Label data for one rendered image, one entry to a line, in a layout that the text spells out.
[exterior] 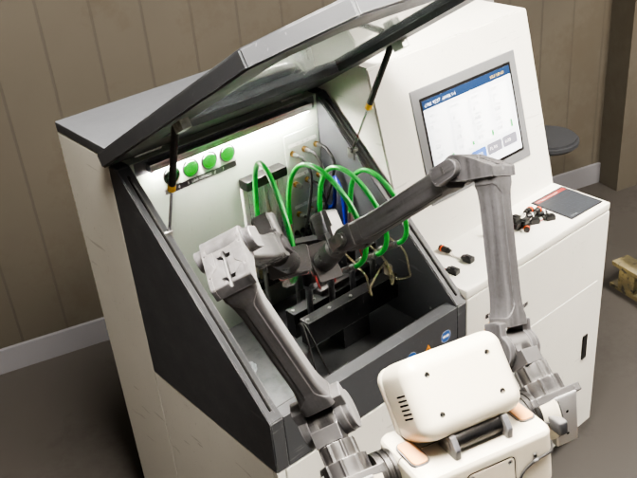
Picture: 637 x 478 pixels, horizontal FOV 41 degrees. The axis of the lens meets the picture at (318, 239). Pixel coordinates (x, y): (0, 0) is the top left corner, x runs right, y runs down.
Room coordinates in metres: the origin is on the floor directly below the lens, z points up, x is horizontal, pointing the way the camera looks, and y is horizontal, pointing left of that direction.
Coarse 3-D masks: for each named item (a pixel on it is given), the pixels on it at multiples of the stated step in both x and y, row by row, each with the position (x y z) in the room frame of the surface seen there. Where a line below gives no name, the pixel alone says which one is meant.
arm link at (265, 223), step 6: (258, 216) 1.70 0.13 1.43; (264, 216) 1.69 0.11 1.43; (270, 216) 1.71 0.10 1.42; (252, 222) 1.69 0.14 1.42; (258, 222) 1.69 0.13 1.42; (264, 222) 1.68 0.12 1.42; (270, 222) 1.70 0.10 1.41; (276, 222) 1.71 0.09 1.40; (258, 228) 1.68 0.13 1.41; (264, 228) 1.67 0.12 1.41; (270, 228) 1.67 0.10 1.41; (276, 228) 1.69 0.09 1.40; (282, 234) 1.69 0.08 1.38; (282, 240) 1.60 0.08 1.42; (288, 246) 1.61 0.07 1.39
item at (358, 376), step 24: (432, 312) 1.94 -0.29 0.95; (456, 312) 1.95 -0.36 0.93; (408, 336) 1.84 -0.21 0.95; (432, 336) 1.89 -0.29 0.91; (456, 336) 1.95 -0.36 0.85; (360, 360) 1.76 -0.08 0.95; (384, 360) 1.78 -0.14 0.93; (360, 384) 1.73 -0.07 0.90; (288, 408) 1.60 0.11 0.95; (360, 408) 1.72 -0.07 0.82; (288, 432) 1.58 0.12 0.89; (288, 456) 1.58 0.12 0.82
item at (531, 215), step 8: (528, 208) 2.35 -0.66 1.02; (536, 208) 2.36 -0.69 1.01; (520, 216) 2.35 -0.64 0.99; (528, 216) 2.32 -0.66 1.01; (536, 216) 2.33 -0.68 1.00; (544, 216) 2.33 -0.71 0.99; (552, 216) 2.33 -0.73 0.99; (520, 224) 2.28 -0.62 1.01; (528, 224) 2.29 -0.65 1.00; (536, 224) 2.31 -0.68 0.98
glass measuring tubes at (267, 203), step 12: (276, 168) 2.24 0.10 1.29; (240, 180) 2.19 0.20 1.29; (264, 180) 2.20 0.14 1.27; (276, 180) 2.26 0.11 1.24; (252, 192) 2.18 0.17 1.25; (264, 192) 2.23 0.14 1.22; (252, 204) 2.18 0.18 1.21; (264, 204) 2.20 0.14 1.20; (276, 204) 2.25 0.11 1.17; (252, 216) 2.18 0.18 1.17; (276, 216) 2.22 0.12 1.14; (264, 288) 2.17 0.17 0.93
